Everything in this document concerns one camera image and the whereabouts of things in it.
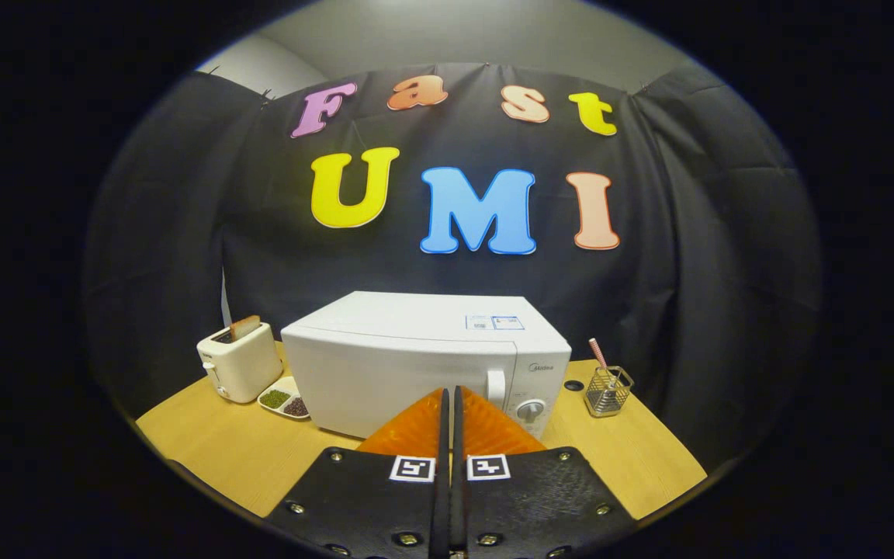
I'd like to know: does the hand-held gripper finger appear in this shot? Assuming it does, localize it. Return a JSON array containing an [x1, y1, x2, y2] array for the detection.
[[451, 384, 638, 559], [265, 386, 452, 559]]

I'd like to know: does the white microwave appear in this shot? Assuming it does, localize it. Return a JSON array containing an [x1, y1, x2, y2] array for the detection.
[[281, 291, 572, 440]]

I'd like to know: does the white divided dish with beans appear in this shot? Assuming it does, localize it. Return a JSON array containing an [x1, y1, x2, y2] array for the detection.
[[258, 377, 312, 421]]

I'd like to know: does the cream toaster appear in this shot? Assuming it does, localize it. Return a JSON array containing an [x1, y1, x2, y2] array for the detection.
[[197, 321, 283, 404]]

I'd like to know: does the wire mesh holder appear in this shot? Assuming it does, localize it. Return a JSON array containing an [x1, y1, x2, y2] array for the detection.
[[584, 366, 635, 418]]

